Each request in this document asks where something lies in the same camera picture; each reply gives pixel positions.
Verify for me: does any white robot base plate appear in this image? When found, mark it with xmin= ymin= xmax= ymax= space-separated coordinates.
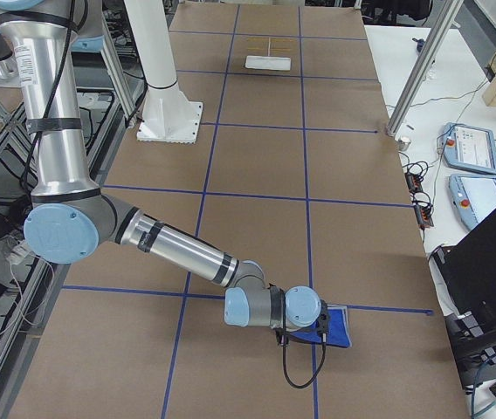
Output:
xmin=136 ymin=100 xmax=203 ymax=144

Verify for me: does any blue towel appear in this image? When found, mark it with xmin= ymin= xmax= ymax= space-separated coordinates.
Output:
xmin=290 ymin=305 xmax=352 ymax=348

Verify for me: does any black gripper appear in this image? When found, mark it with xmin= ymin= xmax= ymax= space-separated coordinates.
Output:
xmin=315 ymin=303 xmax=330 ymax=345

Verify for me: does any upper teach pendant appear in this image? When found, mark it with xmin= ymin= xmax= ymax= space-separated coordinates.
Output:
xmin=440 ymin=122 xmax=496 ymax=175

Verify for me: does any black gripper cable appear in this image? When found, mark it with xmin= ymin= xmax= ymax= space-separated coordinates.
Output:
xmin=279 ymin=332 xmax=328 ymax=388

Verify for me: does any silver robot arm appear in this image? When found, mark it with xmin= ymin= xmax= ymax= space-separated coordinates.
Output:
xmin=0 ymin=1 xmax=331 ymax=345

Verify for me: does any teach pendant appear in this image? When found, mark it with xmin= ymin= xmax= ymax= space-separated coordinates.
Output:
xmin=440 ymin=122 xmax=496 ymax=175
xmin=449 ymin=174 xmax=496 ymax=230

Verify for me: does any lower teach pendant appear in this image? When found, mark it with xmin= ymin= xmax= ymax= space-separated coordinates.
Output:
xmin=449 ymin=174 xmax=496 ymax=230

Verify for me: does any black monitor on stand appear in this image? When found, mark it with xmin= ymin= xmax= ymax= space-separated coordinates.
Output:
xmin=431 ymin=203 xmax=496 ymax=394

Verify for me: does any aluminium frame post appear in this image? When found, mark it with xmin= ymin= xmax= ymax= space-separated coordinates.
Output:
xmin=386 ymin=0 xmax=464 ymax=137

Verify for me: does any black usb hub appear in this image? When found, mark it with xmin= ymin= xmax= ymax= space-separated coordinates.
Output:
xmin=414 ymin=205 xmax=434 ymax=230
xmin=404 ymin=173 xmax=423 ymax=194

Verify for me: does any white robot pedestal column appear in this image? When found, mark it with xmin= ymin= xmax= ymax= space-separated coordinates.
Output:
xmin=123 ymin=0 xmax=196 ymax=136

